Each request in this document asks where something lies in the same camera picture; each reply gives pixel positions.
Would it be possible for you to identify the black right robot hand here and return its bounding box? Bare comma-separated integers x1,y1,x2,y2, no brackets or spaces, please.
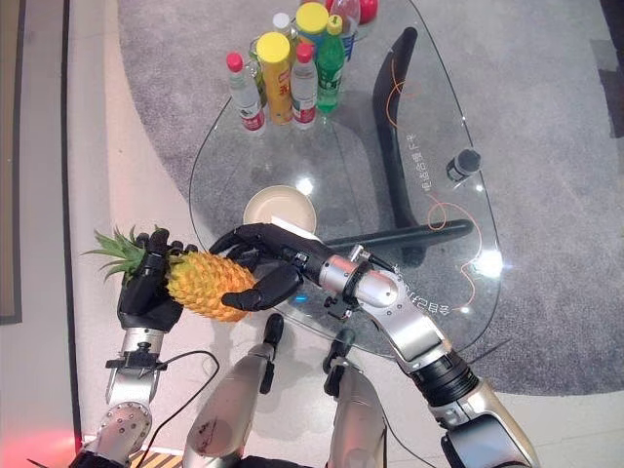
209,216,338,313

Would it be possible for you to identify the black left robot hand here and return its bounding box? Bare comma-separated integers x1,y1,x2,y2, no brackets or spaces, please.
118,227,199,333

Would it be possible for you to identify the yellow pineapple with green crown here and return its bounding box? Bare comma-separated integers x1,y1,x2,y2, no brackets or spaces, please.
81,223,260,324

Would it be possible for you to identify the cream round plate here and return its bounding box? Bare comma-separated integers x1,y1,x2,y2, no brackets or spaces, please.
242,184,318,241

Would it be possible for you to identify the clear glass table top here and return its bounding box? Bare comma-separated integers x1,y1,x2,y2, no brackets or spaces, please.
188,0,503,363

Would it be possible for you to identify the silver left robot leg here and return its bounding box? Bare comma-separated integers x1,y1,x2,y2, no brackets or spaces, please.
181,313,286,468

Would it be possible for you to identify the silver robot leg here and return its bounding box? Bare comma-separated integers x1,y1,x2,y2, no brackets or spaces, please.
322,328,390,468
181,313,286,468

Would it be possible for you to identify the yellow black striped strip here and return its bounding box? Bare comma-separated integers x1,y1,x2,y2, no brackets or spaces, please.
129,448,188,468

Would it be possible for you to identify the clear water bottle red cap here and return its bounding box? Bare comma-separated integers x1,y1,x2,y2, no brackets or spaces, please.
290,42,319,130
225,52,267,137

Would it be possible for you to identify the silver right robot leg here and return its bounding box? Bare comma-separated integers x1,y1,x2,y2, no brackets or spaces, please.
322,328,390,468

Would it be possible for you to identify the yellow tube can yellow lid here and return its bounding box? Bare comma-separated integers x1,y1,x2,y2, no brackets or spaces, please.
254,31,294,127

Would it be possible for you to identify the green soda bottle yellow cap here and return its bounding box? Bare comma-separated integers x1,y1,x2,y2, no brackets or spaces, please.
316,15,348,117

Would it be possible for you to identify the small black jar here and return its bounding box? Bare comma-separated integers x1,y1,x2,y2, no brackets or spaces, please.
445,147,484,184

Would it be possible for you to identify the dark framed panel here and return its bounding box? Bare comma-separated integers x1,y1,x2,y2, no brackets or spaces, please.
0,0,26,327

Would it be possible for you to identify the clear bottle blue label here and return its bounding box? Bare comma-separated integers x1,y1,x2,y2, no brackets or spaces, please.
331,0,363,63

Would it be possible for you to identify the clear bottle white cap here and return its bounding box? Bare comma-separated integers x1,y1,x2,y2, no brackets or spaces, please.
271,12,295,42

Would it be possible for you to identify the orange can yellow lid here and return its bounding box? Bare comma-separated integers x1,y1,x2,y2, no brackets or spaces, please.
295,1,331,49

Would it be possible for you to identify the grey carpet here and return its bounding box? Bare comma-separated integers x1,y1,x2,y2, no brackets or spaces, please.
118,0,624,397

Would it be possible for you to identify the red round-topped bottle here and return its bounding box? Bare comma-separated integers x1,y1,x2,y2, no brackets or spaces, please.
358,0,382,26

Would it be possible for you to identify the thin black cable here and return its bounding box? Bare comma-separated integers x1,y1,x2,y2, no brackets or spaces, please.
143,349,221,455

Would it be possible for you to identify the thin orange cable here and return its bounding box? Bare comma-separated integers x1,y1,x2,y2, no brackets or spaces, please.
382,61,480,304

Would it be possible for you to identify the black curved table leg frame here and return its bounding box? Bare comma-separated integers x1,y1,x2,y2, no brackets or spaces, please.
323,25,475,267

